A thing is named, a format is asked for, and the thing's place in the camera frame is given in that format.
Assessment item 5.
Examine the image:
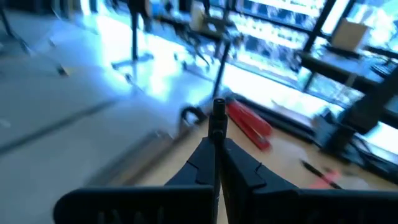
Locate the black pen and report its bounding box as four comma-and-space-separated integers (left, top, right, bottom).
300, 159, 343, 190
207, 97, 229, 146

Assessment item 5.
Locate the cardboard box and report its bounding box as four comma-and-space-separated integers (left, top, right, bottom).
330, 17, 371, 53

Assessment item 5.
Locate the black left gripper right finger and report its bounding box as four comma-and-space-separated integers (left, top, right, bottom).
220, 138, 398, 224

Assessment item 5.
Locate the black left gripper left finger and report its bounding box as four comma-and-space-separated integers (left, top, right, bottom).
52, 136, 221, 224

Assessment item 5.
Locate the pink pencil with orange eraser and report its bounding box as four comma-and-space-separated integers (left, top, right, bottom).
308, 169, 342, 190

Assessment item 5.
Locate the black table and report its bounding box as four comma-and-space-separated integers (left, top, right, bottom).
295, 46, 398, 94

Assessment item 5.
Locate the black pole stand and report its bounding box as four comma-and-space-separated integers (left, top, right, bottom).
111, 0, 155, 71

